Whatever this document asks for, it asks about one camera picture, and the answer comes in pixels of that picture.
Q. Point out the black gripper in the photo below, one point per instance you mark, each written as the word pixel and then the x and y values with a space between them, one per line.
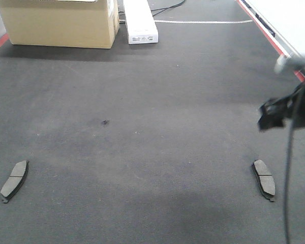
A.
pixel 276 110

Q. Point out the grey brake pad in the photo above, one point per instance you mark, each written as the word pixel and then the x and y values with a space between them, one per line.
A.
pixel 264 179
pixel 14 181

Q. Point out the long white carton box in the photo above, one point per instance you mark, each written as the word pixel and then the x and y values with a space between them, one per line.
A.
pixel 140 24

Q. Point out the large cardboard box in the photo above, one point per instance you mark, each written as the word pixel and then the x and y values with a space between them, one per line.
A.
pixel 83 24

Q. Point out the white conveyor side rail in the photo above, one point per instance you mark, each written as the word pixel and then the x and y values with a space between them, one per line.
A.
pixel 283 23

